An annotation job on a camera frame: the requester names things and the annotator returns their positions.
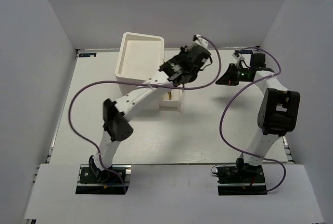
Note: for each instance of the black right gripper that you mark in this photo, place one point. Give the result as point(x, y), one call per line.
point(228, 78)

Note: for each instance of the white bottom drawer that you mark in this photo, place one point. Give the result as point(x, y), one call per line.
point(175, 103)

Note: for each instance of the white drawer cabinet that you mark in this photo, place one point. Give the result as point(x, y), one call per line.
point(139, 57)

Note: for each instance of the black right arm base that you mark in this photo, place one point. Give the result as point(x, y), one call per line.
point(239, 179)

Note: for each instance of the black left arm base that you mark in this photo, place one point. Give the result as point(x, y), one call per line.
point(92, 181)

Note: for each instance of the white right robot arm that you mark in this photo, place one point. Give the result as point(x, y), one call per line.
point(277, 114)

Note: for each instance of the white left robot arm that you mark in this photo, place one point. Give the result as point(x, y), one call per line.
point(117, 114)

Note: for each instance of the blue right corner label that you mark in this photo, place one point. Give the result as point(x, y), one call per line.
point(244, 52)

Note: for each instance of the blue corner label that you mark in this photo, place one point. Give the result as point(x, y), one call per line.
point(86, 55)
point(244, 52)

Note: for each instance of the blue left corner label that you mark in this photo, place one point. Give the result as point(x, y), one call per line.
point(86, 55)

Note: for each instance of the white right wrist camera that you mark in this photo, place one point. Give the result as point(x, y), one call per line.
point(239, 58)

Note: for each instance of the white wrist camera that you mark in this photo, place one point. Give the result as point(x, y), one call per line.
point(239, 58)
point(199, 40)

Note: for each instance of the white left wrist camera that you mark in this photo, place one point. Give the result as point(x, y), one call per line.
point(199, 40)

